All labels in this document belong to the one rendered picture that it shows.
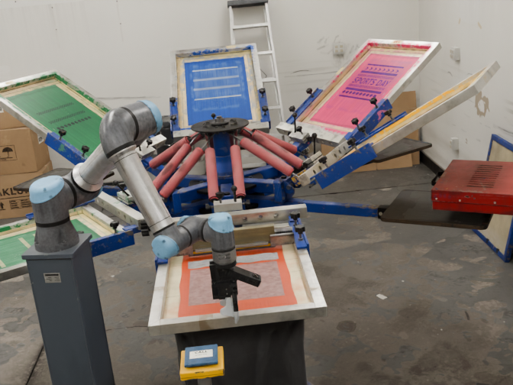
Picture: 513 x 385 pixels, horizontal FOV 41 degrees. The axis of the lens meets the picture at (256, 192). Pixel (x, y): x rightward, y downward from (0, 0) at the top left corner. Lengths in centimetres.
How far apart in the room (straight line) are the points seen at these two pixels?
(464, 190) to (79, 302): 159
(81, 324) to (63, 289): 14
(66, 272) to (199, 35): 458
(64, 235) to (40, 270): 15
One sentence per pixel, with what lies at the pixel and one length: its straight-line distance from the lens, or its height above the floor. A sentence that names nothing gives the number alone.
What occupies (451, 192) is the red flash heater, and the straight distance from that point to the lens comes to 296.
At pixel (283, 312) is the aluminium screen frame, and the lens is 227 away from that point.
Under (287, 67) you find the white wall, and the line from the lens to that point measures 683.
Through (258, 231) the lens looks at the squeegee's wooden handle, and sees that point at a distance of 278.
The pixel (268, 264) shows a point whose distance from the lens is 269.
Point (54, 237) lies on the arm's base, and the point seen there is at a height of 125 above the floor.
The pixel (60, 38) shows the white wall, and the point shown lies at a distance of 689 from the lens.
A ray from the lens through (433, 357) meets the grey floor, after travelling 388.
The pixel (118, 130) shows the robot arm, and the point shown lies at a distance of 211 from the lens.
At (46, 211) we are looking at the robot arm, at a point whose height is 134.
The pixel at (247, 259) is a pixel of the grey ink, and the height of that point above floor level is 96.
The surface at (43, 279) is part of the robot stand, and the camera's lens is 249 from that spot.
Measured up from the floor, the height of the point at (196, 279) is 96.
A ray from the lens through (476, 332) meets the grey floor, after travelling 413.
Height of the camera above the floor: 206
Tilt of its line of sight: 18 degrees down
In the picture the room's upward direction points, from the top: 5 degrees counter-clockwise
